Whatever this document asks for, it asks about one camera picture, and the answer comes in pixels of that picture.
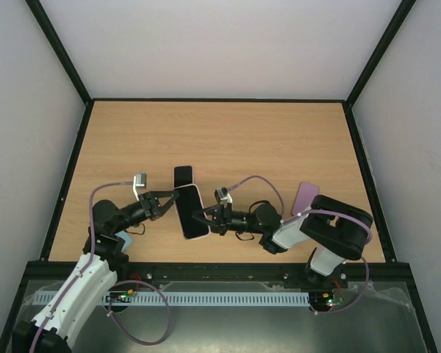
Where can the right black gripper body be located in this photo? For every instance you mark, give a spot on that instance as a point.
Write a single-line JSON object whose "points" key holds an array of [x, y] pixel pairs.
{"points": [[222, 220]]}

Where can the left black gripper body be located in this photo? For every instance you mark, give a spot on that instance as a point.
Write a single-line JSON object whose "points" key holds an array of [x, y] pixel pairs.
{"points": [[148, 208]]}

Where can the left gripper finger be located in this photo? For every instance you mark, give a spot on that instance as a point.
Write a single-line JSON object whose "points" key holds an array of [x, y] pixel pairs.
{"points": [[163, 204], [171, 194]]}

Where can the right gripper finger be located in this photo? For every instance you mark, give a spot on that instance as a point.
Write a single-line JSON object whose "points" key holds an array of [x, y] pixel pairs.
{"points": [[212, 223], [208, 211]]}

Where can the cream white phone case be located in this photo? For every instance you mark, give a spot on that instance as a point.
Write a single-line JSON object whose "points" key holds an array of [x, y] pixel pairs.
{"points": [[202, 206]]}

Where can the black screen phone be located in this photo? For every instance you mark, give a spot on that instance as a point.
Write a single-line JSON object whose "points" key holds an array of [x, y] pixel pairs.
{"points": [[183, 175]]}

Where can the pink phone case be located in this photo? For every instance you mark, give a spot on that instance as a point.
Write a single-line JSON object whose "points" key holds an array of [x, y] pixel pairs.
{"points": [[193, 174]]}

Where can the light blue phone case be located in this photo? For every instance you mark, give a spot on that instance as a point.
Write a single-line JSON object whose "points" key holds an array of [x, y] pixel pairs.
{"points": [[127, 240]]}

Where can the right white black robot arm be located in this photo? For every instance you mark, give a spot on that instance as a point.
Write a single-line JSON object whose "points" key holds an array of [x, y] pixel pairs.
{"points": [[342, 231]]}

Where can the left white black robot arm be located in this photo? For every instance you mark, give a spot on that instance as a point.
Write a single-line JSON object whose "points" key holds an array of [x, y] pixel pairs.
{"points": [[103, 265]]}

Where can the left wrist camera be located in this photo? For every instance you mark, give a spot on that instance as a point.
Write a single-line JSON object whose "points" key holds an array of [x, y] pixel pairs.
{"points": [[139, 183]]}

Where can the white slotted cable duct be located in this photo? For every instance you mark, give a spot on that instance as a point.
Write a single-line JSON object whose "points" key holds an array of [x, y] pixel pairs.
{"points": [[208, 299]]}

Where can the black aluminium frame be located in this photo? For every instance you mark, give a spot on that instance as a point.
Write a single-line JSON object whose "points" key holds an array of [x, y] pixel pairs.
{"points": [[390, 271]]}

